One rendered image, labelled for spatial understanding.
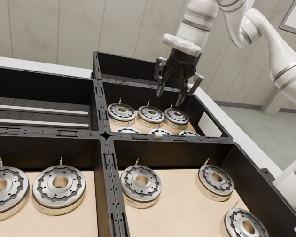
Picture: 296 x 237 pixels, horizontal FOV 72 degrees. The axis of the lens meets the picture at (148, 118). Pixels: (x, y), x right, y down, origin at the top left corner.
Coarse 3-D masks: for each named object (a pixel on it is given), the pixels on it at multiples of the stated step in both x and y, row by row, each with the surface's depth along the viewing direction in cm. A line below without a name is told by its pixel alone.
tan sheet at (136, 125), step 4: (136, 112) 80; (136, 120) 75; (112, 124) 70; (132, 124) 73; (136, 124) 73; (140, 124) 74; (164, 124) 79; (188, 124) 84; (112, 128) 68; (116, 128) 68; (136, 128) 71; (140, 128) 72; (144, 128) 73; (148, 128) 73; (152, 128) 74; (156, 128) 75; (160, 128) 75; (164, 128) 76; (168, 128) 77; (172, 128) 78; (188, 128) 81; (192, 128) 82; (144, 132) 71; (148, 132) 72; (172, 132) 76; (176, 132) 76
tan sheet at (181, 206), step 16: (160, 176) 56; (176, 176) 58; (192, 176) 60; (176, 192) 53; (192, 192) 55; (128, 208) 46; (144, 208) 47; (160, 208) 48; (176, 208) 49; (192, 208) 51; (208, 208) 52; (224, 208) 53; (128, 224) 43; (144, 224) 44; (160, 224) 45; (176, 224) 46; (192, 224) 47; (208, 224) 48
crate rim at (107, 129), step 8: (104, 80) 72; (144, 88) 77; (152, 88) 78; (104, 96) 63; (104, 104) 60; (200, 104) 79; (104, 112) 56; (208, 112) 74; (104, 120) 53; (216, 120) 71; (224, 128) 68; (104, 136) 51; (136, 136) 52; (144, 136) 52; (152, 136) 53; (168, 136) 55; (176, 136) 56; (184, 136) 58; (192, 136) 59; (200, 136) 60; (208, 136) 61
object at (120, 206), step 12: (108, 144) 46; (216, 144) 59; (228, 144) 61; (264, 180) 52; (120, 192) 37; (276, 192) 49; (120, 204) 35; (288, 204) 47; (120, 216) 33; (120, 228) 32
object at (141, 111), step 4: (140, 108) 77; (144, 108) 78; (148, 108) 79; (152, 108) 80; (140, 112) 75; (144, 112) 75; (160, 112) 79; (140, 116) 73; (144, 116) 73; (148, 116) 74; (160, 116) 76; (148, 120) 72; (152, 120) 72; (156, 120) 73; (160, 120) 74
